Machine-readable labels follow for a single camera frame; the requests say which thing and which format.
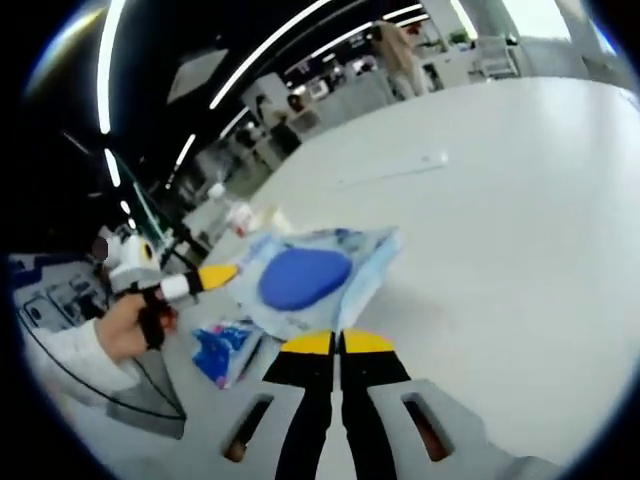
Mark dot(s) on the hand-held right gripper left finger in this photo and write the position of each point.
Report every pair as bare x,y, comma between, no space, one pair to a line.
312,400

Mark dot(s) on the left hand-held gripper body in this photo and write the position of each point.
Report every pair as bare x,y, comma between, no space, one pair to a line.
132,265

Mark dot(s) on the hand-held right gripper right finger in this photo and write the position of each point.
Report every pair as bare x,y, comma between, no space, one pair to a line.
365,400

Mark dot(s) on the clear plastic water bottle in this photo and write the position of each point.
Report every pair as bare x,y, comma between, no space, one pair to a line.
239,215

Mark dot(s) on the blue tissue packet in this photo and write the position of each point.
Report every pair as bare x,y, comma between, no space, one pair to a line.
220,350

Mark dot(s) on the white paper cup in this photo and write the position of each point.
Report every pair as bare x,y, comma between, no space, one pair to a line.
279,221

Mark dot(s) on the clear package with blue pad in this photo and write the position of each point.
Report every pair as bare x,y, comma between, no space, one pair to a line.
300,285

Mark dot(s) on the white tabletop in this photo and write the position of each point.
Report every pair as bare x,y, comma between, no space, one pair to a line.
500,250

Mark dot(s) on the person's left hand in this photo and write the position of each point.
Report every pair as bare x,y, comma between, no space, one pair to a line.
122,330

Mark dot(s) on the green potted plant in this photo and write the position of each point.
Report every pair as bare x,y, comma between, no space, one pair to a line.
458,37

